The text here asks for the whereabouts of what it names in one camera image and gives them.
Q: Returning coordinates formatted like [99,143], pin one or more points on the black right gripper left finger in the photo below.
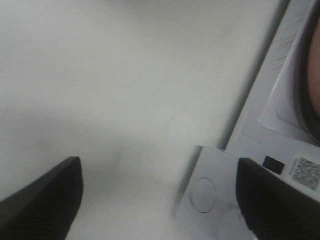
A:
[46,208]

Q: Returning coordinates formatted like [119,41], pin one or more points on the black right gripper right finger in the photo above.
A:
[272,209]

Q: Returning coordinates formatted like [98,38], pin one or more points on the white round door button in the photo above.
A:
[203,196]

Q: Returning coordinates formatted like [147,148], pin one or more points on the white microwave knob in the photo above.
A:
[234,227]

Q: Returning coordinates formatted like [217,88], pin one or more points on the pink round plate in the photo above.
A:
[313,71]

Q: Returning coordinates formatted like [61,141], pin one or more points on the white warning label sticker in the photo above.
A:
[305,172]

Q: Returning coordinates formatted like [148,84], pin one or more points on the white microwave oven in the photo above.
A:
[277,121]

